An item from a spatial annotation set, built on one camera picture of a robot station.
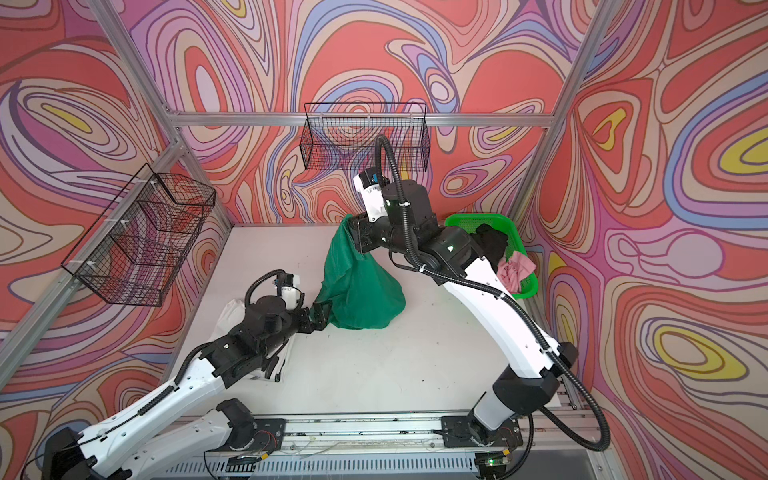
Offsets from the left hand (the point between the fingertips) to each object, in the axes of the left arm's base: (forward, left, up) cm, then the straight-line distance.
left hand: (325, 301), depth 76 cm
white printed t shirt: (+3, +31, -13) cm, 34 cm away
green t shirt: (+1, -10, +2) cm, 10 cm away
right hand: (+5, -9, +22) cm, 24 cm away
